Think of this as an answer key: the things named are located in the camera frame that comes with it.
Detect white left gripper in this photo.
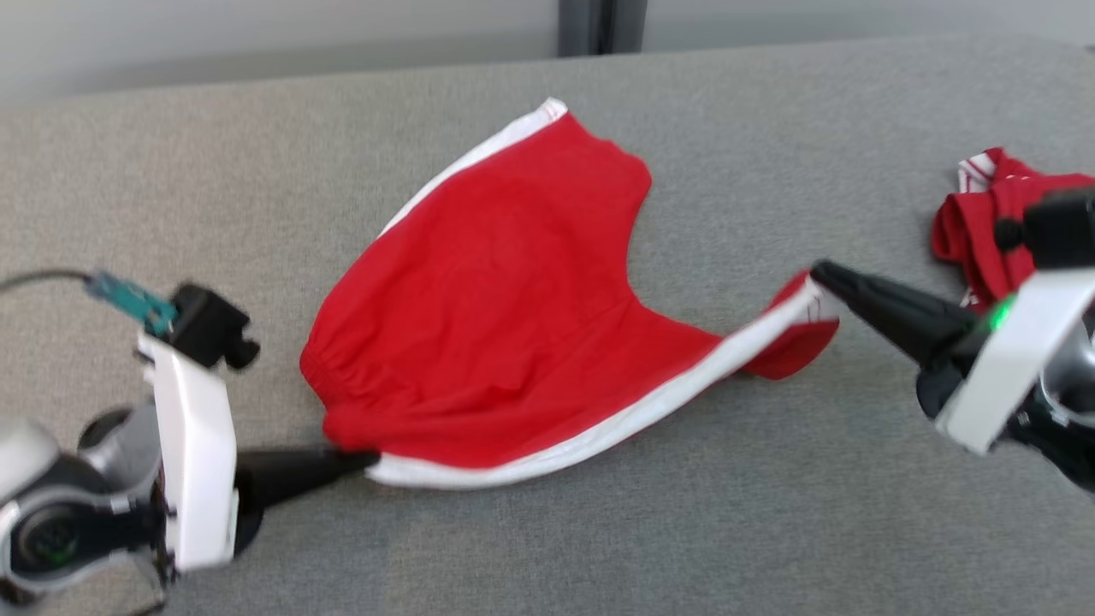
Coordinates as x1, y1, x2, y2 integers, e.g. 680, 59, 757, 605
137, 334, 382, 572

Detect red shorts with white stripe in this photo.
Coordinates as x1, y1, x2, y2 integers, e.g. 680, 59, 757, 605
299, 97, 841, 490

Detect teal left camera connector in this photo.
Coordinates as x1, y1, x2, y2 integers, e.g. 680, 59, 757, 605
83, 272, 178, 336

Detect grey metal partition post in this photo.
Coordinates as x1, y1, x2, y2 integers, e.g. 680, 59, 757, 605
558, 0, 648, 57

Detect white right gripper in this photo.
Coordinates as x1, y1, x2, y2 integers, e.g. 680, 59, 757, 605
808, 259, 1095, 456

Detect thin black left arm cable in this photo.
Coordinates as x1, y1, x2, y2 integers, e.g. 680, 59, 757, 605
0, 269, 91, 296

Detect red basketball jersey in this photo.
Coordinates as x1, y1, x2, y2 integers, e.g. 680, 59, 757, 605
931, 147, 1095, 313

